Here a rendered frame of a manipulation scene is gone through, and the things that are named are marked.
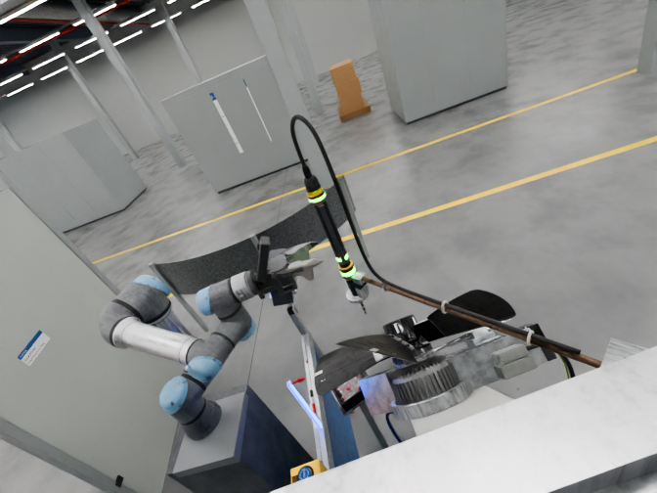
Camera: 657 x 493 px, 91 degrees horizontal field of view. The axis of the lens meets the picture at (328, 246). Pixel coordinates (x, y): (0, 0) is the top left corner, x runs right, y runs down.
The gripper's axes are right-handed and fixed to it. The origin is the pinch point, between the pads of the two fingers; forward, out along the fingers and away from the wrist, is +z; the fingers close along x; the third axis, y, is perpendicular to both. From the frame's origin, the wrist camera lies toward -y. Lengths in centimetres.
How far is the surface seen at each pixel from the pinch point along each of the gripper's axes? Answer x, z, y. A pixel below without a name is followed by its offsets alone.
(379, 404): 7, -2, 68
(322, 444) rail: 7, -29, 80
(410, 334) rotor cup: 2.5, 17.0, 43.1
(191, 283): -182, -136, 98
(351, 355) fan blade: -2.0, -4.6, 48.2
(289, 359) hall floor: -115, -71, 166
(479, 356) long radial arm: 12, 35, 54
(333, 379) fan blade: 4.4, -12.7, 48.1
